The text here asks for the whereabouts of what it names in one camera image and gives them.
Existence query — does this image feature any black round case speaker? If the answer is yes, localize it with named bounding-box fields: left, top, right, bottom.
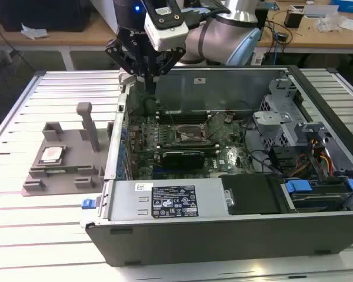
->
left=143, top=99, right=157, bottom=116

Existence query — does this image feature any small black box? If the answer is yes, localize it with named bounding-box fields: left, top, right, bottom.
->
left=284, top=8, right=304, bottom=29

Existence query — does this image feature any loose green RAM stick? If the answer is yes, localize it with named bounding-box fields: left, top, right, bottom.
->
left=45, top=166, right=78, bottom=173

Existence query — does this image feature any coloured wire bundle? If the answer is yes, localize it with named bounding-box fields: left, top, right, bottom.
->
left=291, top=137, right=335, bottom=177

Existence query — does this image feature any black desktop computer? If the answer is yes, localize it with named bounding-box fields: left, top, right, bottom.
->
left=0, top=0, right=91, bottom=32

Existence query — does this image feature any grey parts rack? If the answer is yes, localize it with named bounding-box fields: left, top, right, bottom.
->
left=21, top=101, right=115, bottom=197

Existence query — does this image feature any hard disk in blue carrier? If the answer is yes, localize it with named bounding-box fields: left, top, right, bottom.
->
left=282, top=176, right=353, bottom=213

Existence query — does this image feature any CPU socket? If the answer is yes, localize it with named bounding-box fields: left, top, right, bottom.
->
left=173, top=123, right=209, bottom=145

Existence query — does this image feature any light wooden desk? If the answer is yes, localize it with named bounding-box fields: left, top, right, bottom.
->
left=0, top=0, right=353, bottom=71

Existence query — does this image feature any grey flat box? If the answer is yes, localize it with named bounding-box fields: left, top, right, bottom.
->
left=303, top=4, right=339, bottom=19

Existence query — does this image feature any silver power supply unit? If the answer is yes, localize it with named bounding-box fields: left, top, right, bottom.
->
left=107, top=179, right=233, bottom=221

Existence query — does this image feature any black open PC case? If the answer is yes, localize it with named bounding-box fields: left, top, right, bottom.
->
left=79, top=65, right=353, bottom=267

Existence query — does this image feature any grey case release latch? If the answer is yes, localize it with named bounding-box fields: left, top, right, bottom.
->
left=118, top=70, right=138, bottom=86

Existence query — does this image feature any crumpled white paper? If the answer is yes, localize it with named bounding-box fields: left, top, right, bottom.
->
left=20, top=23, right=50, bottom=41

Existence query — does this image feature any silver metal drive cage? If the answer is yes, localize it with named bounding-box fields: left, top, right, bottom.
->
left=251, top=78, right=307, bottom=153

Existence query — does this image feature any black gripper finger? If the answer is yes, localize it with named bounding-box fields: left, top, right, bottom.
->
left=151, top=46, right=186, bottom=100
left=105, top=38, right=152, bottom=100

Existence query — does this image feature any green motherboard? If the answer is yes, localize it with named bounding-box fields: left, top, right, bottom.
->
left=126, top=113, right=254, bottom=180

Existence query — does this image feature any large black box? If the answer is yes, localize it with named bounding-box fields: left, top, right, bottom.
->
left=254, top=7, right=269, bottom=30

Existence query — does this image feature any blue cardboard box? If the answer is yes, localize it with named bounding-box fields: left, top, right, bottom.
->
left=331, top=0, right=353, bottom=14

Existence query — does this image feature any metal locking lever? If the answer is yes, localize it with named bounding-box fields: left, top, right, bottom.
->
left=167, top=112, right=179, bottom=135
left=206, top=115, right=225, bottom=139

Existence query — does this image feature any black plastic shroud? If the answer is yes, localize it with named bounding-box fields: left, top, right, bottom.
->
left=220, top=173, right=285, bottom=216

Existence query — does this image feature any silver CPU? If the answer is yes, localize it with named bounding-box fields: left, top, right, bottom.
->
left=38, top=146, right=66, bottom=165

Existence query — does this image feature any black camera cable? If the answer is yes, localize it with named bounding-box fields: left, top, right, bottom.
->
left=182, top=7, right=232, bottom=29

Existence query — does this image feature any clear plastic bag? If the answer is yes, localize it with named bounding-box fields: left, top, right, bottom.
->
left=314, top=13, right=347, bottom=33

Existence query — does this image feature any black graphics card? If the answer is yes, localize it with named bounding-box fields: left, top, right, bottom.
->
left=160, top=150, right=205, bottom=170

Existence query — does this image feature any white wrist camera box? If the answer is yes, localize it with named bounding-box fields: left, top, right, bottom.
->
left=143, top=11, right=189, bottom=52

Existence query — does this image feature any black connector block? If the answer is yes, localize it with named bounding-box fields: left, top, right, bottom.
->
left=269, top=145, right=295, bottom=174

